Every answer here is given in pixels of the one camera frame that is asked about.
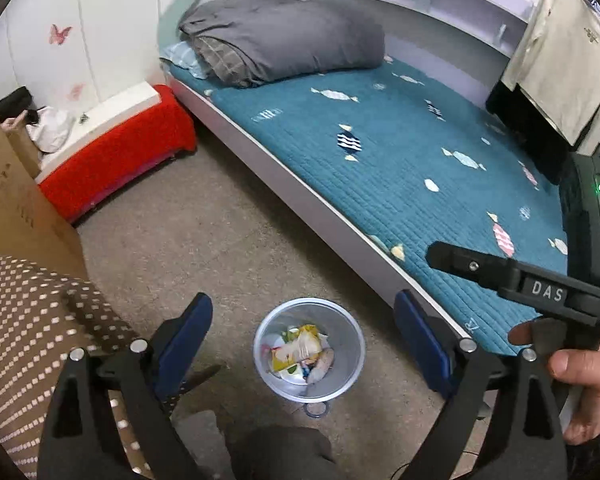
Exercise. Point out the white wardrobe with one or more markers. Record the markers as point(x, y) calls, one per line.
point(110, 20)

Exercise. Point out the person's right hand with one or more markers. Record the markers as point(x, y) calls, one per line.
point(587, 385)

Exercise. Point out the white plastic bag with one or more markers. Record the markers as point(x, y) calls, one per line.
point(50, 127)

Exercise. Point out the grey duvet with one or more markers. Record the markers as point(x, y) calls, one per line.
point(290, 35)

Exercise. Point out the teal bed mattress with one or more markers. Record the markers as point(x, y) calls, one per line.
point(380, 160)

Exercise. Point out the brown polka-dot tablecloth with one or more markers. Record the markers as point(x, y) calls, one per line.
point(25, 340)

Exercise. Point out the light blue striped pillow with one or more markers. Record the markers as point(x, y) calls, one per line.
point(180, 60)

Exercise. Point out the red cloth covered bench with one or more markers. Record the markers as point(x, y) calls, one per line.
point(120, 160)

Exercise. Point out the large cardboard box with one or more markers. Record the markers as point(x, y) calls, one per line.
point(15, 215)

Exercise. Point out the black bag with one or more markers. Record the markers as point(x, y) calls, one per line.
point(15, 105)

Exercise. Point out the pinkish wrapper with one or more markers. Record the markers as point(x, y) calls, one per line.
point(322, 364)

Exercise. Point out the turquoise bunk bed frame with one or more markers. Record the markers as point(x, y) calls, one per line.
point(290, 185)

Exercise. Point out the orange white snack bag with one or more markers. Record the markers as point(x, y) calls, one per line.
point(300, 345)

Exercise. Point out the white wall shelf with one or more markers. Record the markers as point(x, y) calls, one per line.
point(430, 5)

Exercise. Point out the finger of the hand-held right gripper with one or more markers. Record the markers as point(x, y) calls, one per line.
point(470, 264)

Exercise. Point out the pale pink butterfly sticker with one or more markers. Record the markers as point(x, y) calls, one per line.
point(75, 91)

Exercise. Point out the grey plastic trash bin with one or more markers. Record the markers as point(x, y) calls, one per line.
point(340, 360)

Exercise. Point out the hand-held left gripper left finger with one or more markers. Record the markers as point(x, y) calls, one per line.
point(185, 340)

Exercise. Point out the person's leg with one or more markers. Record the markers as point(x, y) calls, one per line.
point(285, 455)

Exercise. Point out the white board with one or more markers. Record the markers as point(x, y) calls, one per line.
point(115, 110)

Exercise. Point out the beige hanging garment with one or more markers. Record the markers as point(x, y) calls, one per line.
point(565, 60)

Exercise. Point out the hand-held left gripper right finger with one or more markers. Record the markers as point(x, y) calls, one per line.
point(420, 340)

